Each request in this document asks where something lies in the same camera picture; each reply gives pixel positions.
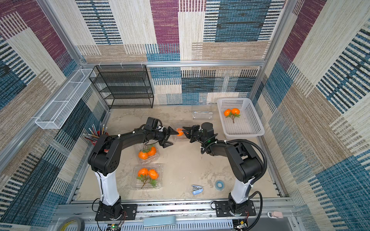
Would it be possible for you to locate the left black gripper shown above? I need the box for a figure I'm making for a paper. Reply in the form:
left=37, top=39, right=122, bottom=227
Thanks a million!
left=153, top=126, right=180, bottom=149

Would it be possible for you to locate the clear clamshell container back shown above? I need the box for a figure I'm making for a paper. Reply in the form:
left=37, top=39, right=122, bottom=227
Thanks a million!
left=192, top=111, right=214, bottom=120

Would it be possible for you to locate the clear clamshell container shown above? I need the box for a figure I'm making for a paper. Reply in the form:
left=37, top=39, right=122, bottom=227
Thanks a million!
left=135, top=143, right=160, bottom=165
left=170, top=121, right=192, bottom=142
left=131, top=164, right=163, bottom=190
left=192, top=111, right=214, bottom=120

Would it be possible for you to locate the orange pair with leaves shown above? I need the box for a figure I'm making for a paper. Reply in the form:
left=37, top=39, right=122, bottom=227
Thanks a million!
left=224, top=108, right=241, bottom=123

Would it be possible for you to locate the white plastic perforated basket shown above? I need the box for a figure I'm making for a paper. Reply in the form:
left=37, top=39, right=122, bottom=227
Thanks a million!
left=217, top=97, right=265, bottom=140

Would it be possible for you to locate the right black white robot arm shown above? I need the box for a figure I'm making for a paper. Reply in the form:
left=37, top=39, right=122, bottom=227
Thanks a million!
left=181, top=122, right=267, bottom=216

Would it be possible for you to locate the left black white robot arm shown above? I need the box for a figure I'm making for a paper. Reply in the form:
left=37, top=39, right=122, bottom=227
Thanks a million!
left=88, top=117, right=178, bottom=221

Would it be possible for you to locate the orange pair in left container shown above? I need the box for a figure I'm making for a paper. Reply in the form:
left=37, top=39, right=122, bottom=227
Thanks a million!
left=138, top=146, right=157, bottom=160

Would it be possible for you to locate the orange pair in container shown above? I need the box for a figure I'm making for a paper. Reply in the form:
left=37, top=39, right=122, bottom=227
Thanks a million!
left=138, top=146, right=157, bottom=160
left=136, top=168, right=159, bottom=189

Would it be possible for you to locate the clear clamshell container front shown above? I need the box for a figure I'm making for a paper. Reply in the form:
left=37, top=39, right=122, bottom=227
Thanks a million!
left=131, top=164, right=163, bottom=190

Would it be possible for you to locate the orange pair in front container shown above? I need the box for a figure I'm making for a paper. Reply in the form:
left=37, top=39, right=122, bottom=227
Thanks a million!
left=136, top=168, right=159, bottom=189

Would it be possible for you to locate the blue stapler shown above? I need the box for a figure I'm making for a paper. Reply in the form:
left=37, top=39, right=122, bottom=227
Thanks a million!
left=192, top=185, right=203, bottom=195

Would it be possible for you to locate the blue tape roll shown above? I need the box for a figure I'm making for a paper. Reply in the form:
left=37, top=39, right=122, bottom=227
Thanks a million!
left=214, top=180, right=225, bottom=191

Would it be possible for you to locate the red pencil cup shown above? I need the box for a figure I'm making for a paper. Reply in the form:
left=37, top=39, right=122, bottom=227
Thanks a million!
left=82, top=123, right=109, bottom=145

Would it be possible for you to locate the pink white small device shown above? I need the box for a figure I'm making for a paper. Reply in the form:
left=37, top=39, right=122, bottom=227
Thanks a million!
left=267, top=211, right=284, bottom=219

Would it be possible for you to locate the grey tape roll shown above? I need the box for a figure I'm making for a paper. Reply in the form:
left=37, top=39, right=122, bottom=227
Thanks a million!
left=57, top=217, right=85, bottom=231

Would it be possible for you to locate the black wire shelf rack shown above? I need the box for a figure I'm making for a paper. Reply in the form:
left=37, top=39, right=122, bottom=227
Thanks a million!
left=89, top=64, right=154, bottom=109

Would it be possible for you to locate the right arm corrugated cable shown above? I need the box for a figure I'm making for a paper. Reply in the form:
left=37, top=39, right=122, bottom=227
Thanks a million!
left=219, top=139, right=268, bottom=231

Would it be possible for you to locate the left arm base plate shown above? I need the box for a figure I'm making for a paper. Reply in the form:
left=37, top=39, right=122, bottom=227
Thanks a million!
left=95, top=204, right=137, bottom=221

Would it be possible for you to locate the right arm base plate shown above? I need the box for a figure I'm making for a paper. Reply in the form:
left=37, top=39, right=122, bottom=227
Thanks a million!
left=211, top=200, right=257, bottom=217

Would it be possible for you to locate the white wire mesh tray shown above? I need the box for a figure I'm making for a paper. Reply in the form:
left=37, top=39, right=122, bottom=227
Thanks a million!
left=35, top=69, right=93, bottom=130

